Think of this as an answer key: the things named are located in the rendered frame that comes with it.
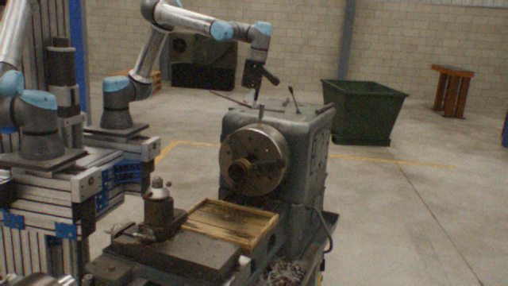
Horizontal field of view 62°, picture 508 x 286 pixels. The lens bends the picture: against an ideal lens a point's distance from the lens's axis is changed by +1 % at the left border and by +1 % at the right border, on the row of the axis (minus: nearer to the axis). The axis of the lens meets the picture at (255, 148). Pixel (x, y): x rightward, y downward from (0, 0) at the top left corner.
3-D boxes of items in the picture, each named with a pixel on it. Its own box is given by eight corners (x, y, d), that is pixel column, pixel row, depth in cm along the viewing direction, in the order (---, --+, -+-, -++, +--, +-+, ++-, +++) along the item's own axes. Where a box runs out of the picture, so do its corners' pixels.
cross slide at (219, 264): (136, 227, 156) (136, 216, 155) (241, 257, 141) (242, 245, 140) (103, 248, 141) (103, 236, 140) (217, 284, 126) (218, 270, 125)
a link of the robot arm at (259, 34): (258, 21, 177) (276, 24, 174) (253, 47, 181) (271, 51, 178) (249, 20, 170) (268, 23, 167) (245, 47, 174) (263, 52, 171)
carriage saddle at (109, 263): (138, 240, 160) (138, 225, 158) (252, 273, 143) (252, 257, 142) (77, 281, 133) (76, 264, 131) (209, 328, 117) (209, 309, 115)
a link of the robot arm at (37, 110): (52, 133, 149) (49, 94, 145) (11, 131, 147) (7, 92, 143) (63, 125, 160) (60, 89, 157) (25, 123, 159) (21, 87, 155)
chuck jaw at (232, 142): (244, 158, 192) (230, 136, 192) (252, 152, 190) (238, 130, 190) (233, 164, 182) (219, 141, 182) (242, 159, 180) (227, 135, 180)
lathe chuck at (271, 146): (222, 179, 206) (232, 117, 196) (282, 199, 196) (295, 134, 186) (213, 184, 198) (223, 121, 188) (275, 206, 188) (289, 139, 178)
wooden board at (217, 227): (204, 204, 194) (205, 196, 193) (278, 222, 181) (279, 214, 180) (167, 231, 167) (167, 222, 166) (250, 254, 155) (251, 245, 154)
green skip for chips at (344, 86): (315, 127, 744) (320, 79, 720) (367, 129, 755) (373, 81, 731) (337, 149, 616) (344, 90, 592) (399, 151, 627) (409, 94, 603)
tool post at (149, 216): (156, 215, 146) (156, 188, 143) (175, 220, 143) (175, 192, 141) (143, 224, 139) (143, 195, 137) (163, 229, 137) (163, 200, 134)
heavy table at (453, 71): (423, 104, 1064) (430, 63, 1035) (441, 106, 1060) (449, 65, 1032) (444, 117, 910) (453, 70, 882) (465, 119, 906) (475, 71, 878)
